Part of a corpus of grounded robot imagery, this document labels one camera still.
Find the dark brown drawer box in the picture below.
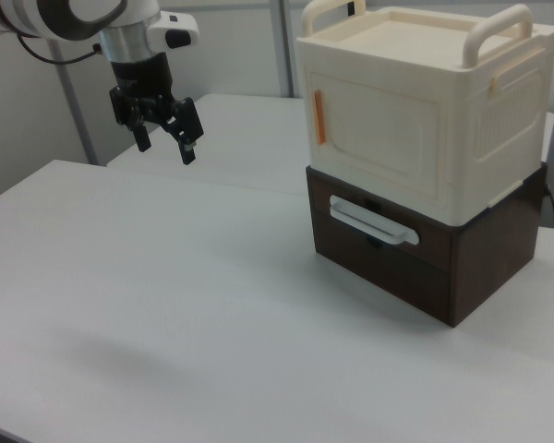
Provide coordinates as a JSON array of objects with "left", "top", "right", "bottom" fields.
[{"left": 305, "top": 161, "right": 549, "bottom": 329}]

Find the black power cable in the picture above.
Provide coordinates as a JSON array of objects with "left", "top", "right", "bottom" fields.
[{"left": 541, "top": 183, "right": 554, "bottom": 228}]

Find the white drawer handle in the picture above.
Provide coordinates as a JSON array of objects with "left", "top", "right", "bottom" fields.
[{"left": 328, "top": 194, "right": 422, "bottom": 247}]

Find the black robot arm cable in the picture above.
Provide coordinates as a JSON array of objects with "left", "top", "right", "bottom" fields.
[{"left": 15, "top": 33, "right": 103, "bottom": 66}]

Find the grey aluminium frame post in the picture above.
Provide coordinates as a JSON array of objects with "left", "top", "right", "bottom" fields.
[
  {"left": 49, "top": 40, "right": 99, "bottom": 166},
  {"left": 266, "top": 0, "right": 293, "bottom": 99}
]

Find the orange door handle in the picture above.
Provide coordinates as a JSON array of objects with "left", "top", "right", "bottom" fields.
[{"left": 313, "top": 90, "right": 327, "bottom": 146}]

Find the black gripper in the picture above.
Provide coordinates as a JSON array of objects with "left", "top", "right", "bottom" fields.
[{"left": 109, "top": 52, "right": 206, "bottom": 167}]

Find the cream cabinet carry handle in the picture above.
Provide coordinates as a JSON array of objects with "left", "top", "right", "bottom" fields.
[
  {"left": 462, "top": 3, "right": 534, "bottom": 68},
  {"left": 300, "top": 0, "right": 367, "bottom": 36}
]

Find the cream plastic cabinet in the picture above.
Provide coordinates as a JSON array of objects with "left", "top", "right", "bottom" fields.
[{"left": 295, "top": 0, "right": 554, "bottom": 228}]

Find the cream cabinet door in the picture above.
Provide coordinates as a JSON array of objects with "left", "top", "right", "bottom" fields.
[{"left": 306, "top": 68, "right": 450, "bottom": 208}]

